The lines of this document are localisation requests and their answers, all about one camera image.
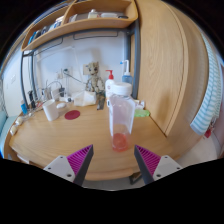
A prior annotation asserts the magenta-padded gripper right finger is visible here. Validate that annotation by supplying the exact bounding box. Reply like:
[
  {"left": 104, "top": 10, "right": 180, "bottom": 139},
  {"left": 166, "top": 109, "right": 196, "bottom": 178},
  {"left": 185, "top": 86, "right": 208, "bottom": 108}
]
[{"left": 133, "top": 144, "right": 184, "bottom": 186}]

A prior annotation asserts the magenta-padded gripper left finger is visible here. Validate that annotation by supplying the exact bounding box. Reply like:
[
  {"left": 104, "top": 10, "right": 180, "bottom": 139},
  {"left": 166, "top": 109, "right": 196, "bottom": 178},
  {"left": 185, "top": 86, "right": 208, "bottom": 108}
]
[{"left": 43, "top": 143, "right": 95, "bottom": 187}]

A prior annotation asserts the clear white-capped drink bottle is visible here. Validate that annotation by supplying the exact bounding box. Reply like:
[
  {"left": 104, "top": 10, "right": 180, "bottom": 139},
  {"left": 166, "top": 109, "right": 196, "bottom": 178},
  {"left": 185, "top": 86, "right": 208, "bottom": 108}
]
[{"left": 107, "top": 82, "right": 137, "bottom": 153}]

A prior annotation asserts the flat round red coaster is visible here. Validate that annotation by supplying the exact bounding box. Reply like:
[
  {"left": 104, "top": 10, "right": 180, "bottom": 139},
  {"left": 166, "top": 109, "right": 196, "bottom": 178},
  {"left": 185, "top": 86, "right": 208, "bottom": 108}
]
[{"left": 64, "top": 109, "right": 81, "bottom": 121}]

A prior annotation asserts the green soft packet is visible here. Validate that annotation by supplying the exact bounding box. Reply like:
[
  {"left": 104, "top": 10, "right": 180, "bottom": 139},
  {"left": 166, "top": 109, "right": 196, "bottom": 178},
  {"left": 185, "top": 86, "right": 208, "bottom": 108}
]
[{"left": 134, "top": 108, "right": 152, "bottom": 118}]

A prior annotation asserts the white cup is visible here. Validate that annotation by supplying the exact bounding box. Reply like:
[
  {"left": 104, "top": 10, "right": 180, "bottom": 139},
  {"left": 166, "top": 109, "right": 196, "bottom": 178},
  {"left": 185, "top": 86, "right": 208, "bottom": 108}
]
[{"left": 41, "top": 98, "right": 60, "bottom": 122}]

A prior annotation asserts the white tissue pack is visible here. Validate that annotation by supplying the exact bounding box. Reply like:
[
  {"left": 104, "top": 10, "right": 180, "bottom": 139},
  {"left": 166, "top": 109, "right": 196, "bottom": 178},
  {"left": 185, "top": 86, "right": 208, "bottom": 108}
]
[{"left": 73, "top": 90, "right": 98, "bottom": 108}]

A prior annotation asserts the dark grey flat bar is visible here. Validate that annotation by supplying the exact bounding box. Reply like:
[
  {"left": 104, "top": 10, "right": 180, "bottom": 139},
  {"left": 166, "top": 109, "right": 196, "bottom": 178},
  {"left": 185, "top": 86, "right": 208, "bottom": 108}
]
[{"left": 96, "top": 94, "right": 106, "bottom": 111}]

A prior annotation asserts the white power strip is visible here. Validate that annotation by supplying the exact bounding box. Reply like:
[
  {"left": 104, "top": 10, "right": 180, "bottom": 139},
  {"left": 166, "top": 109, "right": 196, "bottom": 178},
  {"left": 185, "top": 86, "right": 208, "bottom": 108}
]
[{"left": 58, "top": 95, "right": 73, "bottom": 103}]

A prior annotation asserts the blue white-capped tube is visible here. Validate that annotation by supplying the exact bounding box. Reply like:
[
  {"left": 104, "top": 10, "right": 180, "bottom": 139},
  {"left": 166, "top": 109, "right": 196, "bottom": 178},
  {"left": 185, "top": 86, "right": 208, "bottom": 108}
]
[{"left": 20, "top": 100, "right": 29, "bottom": 116}]

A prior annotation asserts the black electric shaver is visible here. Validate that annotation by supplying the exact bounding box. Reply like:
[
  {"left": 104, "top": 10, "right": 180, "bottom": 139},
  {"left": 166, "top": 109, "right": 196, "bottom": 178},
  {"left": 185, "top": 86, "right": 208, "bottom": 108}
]
[{"left": 27, "top": 89, "right": 36, "bottom": 109}]

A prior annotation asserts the teal bedding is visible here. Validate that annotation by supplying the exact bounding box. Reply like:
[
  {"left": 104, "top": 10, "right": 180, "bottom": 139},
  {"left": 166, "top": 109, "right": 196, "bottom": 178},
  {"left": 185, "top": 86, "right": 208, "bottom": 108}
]
[{"left": 0, "top": 109, "right": 18, "bottom": 158}]

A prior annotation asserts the white red-pump lotion bottle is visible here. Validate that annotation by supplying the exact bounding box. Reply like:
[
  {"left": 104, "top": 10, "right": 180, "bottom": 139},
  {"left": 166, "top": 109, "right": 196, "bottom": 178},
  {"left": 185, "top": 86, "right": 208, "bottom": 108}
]
[{"left": 104, "top": 69, "right": 116, "bottom": 99}]

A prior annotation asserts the wooden tree figure toy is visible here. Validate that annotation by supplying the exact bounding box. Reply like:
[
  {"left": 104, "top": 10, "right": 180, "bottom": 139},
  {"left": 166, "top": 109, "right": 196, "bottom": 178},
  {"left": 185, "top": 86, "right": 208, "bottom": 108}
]
[{"left": 84, "top": 61, "right": 106, "bottom": 96}]

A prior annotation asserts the striped white-green towel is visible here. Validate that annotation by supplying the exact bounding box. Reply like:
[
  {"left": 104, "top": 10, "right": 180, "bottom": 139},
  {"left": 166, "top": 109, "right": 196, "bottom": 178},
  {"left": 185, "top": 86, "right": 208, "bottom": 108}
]
[{"left": 189, "top": 33, "right": 223, "bottom": 136}]

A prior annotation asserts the blue white-nozzle squeeze bottle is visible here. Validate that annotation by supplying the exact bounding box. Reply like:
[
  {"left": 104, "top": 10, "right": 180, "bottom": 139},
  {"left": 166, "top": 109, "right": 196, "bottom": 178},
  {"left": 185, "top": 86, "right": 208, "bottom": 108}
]
[{"left": 119, "top": 59, "right": 134, "bottom": 86}]

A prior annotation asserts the wooden wardrobe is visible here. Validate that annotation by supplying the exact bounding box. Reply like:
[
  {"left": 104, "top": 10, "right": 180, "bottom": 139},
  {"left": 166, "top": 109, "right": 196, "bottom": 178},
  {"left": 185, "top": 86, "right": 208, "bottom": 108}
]
[{"left": 129, "top": 0, "right": 218, "bottom": 158}]

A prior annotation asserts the wooden shelf unit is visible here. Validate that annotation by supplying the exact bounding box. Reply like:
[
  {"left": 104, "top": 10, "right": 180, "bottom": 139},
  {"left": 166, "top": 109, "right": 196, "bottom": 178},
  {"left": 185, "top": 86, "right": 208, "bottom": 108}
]
[{"left": 20, "top": 0, "right": 139, "bottom": 53}]

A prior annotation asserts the white blue-labelled wall plate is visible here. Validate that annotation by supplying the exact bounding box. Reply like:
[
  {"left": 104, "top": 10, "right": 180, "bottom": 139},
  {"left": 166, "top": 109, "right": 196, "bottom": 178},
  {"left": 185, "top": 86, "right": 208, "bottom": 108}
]
[{"left": 82, "top": 63, "right": 93, "bottom": 76}]

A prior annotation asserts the grey metal frame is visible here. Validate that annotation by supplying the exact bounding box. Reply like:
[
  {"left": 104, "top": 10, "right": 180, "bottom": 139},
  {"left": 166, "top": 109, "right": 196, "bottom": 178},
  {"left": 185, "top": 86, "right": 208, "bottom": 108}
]
[{"left": 19, "top": 19, "right": 141, "bottom": 111}]

